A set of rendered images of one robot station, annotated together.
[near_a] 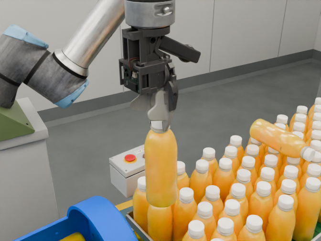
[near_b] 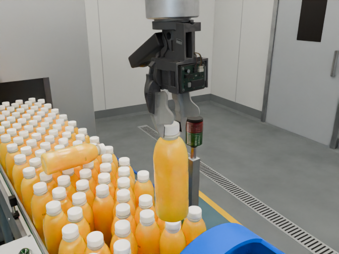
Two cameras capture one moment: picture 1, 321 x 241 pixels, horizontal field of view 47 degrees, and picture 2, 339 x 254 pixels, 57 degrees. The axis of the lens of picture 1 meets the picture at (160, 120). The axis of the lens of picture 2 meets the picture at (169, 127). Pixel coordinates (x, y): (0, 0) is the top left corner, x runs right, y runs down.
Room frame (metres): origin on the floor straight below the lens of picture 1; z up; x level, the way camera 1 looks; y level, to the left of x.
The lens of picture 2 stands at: (0.67, 0.58, 1.61)
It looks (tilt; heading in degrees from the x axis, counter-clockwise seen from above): 20 degrees down; 270
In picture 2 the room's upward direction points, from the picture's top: straight up
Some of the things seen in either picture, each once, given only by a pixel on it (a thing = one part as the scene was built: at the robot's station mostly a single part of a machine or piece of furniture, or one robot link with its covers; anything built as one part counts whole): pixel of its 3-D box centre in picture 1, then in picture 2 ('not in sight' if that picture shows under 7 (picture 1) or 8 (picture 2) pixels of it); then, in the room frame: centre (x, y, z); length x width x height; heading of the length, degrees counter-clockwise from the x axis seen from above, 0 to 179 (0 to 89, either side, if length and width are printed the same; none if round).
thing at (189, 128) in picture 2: not in sight; (194, 125); (0.58, -0.48, 1.23); 0.06 x 0.06 x 0.04
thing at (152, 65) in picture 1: (147, 58); (176, 57); (0.66, 0.02, 1.54); 0.09 x 0.08 x 0.12; 127
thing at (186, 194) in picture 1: (186, 195); (122, 228); (0.79, -0.07, 1.10); 0.04 x 0.04 x 0.02
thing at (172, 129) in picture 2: (160, 123); (169, 130); (0.67, 0.00, 1.39); 0.04 x 0.04 x 0.02
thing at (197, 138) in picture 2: not in sight; (193, 136); (0.58, -0.48, 1.18); 0.06 x 0.06 x 0.05
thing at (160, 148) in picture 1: (161, 163); (171, 174); (0.67, 0.00, 1.29); 0.07 x 0.07 x 0.19
